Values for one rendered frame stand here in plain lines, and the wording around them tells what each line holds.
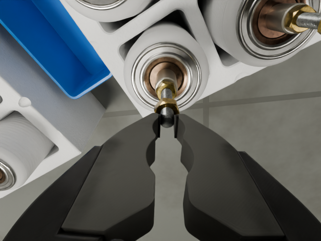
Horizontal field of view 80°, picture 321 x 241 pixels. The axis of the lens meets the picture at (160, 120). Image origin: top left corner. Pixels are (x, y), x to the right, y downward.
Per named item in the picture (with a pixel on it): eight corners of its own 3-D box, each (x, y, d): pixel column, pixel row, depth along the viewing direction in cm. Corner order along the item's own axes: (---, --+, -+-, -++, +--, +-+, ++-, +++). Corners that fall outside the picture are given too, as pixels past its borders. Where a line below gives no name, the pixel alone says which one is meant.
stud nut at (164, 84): (178, 83, 18) (179, 86, 17) (174, 100, 19) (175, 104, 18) (157, 79, 18) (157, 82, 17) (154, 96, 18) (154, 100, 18)
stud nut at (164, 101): (182, 100, 14) (183, 105, 14) (176, 119, 15) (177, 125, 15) (156, 95, 14) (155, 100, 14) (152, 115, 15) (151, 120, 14)
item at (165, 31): (201, 40, 36) (230, 66, 20) (171, 82, 40) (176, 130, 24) (157, 7, 33) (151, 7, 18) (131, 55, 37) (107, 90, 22)
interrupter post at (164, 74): (181, 74, 21) (184, 85, 18) (168, 92, 22) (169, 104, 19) (163, 62, 20) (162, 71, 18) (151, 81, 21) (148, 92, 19)
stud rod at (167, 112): (172, 80, 19) (176, 117, 13) (169, 89, 20) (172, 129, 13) (162, 78, 19) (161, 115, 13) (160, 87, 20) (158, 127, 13)
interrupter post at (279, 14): (266, 36, 19) (284, 41, 16) (259, 12, 18) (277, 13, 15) (292, 22, 18) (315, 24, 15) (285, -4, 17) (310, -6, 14)
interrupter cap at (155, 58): (215, 68, 21) (216, 70, 20) (174, 119, 24) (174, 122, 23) (155, 25, 19) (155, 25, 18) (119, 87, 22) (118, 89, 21)
